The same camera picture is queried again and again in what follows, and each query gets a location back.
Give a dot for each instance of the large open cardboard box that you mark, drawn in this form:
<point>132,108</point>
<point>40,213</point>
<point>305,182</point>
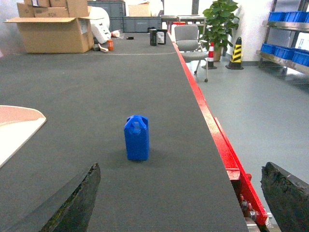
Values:
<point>54,26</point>

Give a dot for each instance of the blue plastic jug part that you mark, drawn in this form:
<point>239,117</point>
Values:
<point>136,132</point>

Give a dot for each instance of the steel flow rack shelf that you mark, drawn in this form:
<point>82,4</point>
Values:
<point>287,20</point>

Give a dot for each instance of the yellow black traffic cone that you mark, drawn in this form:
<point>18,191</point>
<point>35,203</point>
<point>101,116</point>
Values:
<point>235,61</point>

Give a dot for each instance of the grey office chair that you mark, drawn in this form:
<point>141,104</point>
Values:
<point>186,38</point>

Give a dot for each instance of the orange small bottle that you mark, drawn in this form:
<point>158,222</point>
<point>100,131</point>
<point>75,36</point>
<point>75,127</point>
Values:
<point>110,45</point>

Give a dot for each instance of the grey plastic crate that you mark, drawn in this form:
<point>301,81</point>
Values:
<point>135,24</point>

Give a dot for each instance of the green potted plant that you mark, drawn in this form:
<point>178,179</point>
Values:
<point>220,23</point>

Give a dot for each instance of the black canister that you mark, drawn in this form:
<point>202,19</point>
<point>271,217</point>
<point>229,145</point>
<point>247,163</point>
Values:
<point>153,37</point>

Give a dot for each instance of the red white traffic cone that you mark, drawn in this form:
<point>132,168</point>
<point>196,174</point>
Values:
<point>210,60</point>

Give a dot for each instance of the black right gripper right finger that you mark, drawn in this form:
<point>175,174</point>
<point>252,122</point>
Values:
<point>287,197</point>

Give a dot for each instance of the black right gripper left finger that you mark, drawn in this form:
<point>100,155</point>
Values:
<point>68,210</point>

